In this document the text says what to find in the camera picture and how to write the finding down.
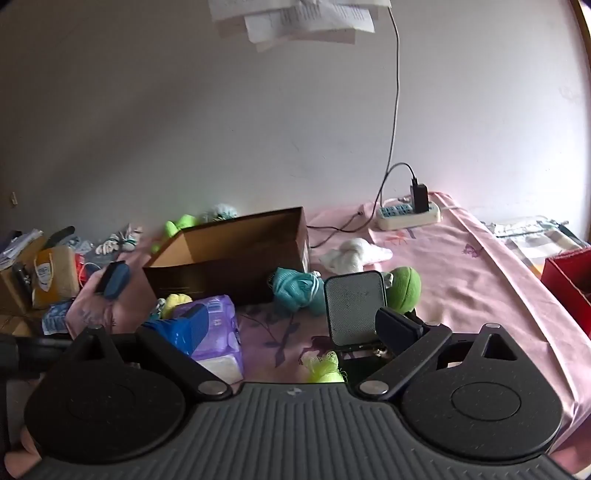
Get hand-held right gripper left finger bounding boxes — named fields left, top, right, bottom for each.
left=65, top=305, right=232, bottom=400

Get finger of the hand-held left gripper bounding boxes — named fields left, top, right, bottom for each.
left=95, top=261, right=131, bottom=301

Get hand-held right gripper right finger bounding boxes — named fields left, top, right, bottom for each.
left=355, top=306, right=526, bottom=401

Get green avocado plush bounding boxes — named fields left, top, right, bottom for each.
left=381, top=267, right=422, bottom=317

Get brown cardboard box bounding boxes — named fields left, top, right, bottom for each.
left=142, top=206, right=311, bottom=308

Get yellow-green mesh scrub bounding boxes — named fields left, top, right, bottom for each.
left=302, top=351, right=347, bottom=384

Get white towel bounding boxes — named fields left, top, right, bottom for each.
left=320, top=237, right=394, bottom=274

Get teal striped cloth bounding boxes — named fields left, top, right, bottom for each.
left=270, top=267, right=326, bottom=317

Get person's left hand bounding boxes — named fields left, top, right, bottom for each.
left=4, top=425, right=45, bottom=479

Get purple tissue pack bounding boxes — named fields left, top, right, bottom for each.
left=173, top=294, right=245, bottom=385

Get blue and white packet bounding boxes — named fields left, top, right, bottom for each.
left=41, top=302, right=75, bottom=335

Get black phone stand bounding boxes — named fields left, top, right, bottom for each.
left=323, top=271, right=393, bottom=384

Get tan cardboard carton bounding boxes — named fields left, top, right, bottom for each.
left=0, top=233, right=49, bottom=319

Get green frog plush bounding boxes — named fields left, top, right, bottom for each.
left=152, top=213, right=204, bottom=252

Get white power strip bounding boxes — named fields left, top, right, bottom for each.
left=376, top=198, right=441, bottom=232

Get panda plush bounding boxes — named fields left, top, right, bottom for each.
left=203, top=203, right=238, bottom=223

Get black charger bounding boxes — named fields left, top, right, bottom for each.
left=410, top=184, right=430, bottom=214

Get plaid cloth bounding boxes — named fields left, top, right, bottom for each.
left=482, top=215, right=589, bottom=278

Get red box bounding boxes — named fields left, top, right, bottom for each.
left=540, top=248, right=591, bottom=337

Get black cable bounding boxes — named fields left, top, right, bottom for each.
left=307, top=162, right=419, bottom=250

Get white cable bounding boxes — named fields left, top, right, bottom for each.
left=381, top=7, right=402, bottom=206

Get papers on wall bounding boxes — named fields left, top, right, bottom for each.
left=208, top=0, right=392, bottom=52

